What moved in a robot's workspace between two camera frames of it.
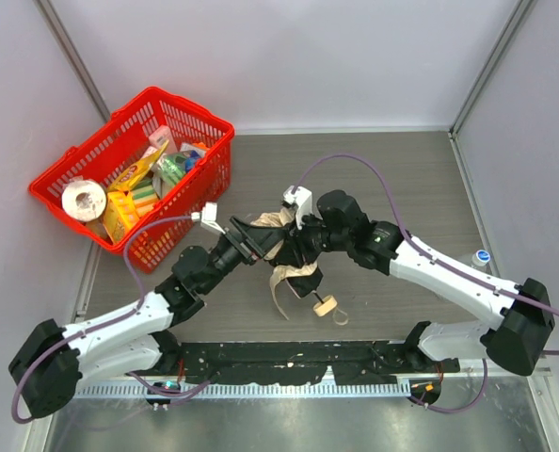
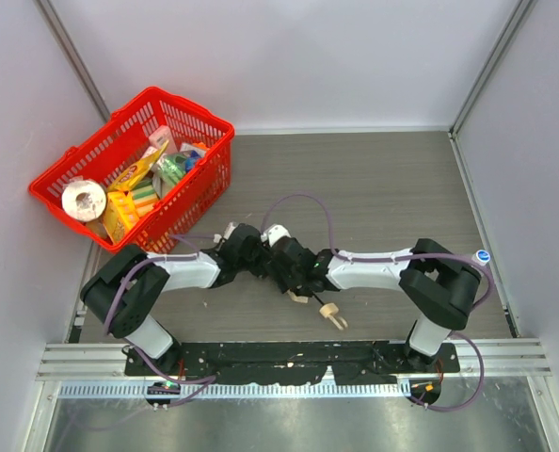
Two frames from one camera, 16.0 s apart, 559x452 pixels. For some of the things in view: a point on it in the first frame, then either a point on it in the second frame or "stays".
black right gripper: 301,241 -> 300,283
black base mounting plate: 352,363 stays
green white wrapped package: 169,169 stays
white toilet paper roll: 84,201 stays
